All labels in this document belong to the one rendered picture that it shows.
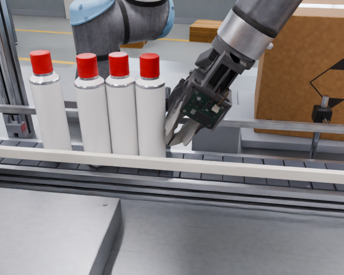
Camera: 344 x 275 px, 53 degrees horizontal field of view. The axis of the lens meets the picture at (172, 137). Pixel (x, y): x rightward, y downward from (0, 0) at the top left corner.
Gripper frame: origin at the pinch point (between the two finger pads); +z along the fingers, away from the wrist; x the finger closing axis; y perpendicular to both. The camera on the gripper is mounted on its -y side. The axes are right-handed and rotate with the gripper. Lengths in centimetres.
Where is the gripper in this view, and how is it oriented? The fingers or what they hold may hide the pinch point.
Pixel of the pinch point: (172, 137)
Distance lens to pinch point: 63.6
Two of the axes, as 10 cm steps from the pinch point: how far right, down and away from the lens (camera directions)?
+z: -4.9, 7.2, 4.9
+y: -1.3, 4.9, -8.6
